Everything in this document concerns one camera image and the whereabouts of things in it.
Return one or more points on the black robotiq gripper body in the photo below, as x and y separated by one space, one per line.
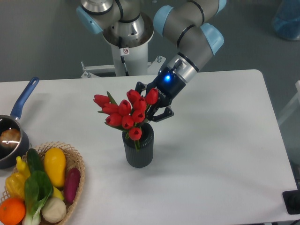
169 84

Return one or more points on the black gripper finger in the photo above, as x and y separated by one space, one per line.
150 114
142 88

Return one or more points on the red tulip bouquet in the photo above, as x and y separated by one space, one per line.
129 115

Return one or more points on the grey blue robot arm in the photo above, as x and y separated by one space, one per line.
186 27

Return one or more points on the dark grey ribbed vase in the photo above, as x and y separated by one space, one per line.
144 156

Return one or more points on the yellow squash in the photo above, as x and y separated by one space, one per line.
55 165

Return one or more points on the purple eggplant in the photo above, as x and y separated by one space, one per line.
71 184

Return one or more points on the dark green cucumber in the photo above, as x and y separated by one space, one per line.
34 161

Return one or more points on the blue transparent container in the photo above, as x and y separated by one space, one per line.
286 22

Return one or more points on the yellow banana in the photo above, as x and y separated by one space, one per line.
57 193

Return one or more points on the brown bread roll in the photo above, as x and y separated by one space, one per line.
10 138

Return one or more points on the small yellow gourd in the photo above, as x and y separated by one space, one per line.
22 167

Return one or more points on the green bok choy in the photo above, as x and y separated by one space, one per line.
38 189

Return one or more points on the black device at edge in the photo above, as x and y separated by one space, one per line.
292 201

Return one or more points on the yellow bell pepper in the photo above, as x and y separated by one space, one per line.
15 184

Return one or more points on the orange fruit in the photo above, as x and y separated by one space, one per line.
12 211

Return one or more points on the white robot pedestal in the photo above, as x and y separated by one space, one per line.
129 46

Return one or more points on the blue handled saucepan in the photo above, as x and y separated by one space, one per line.
8 156

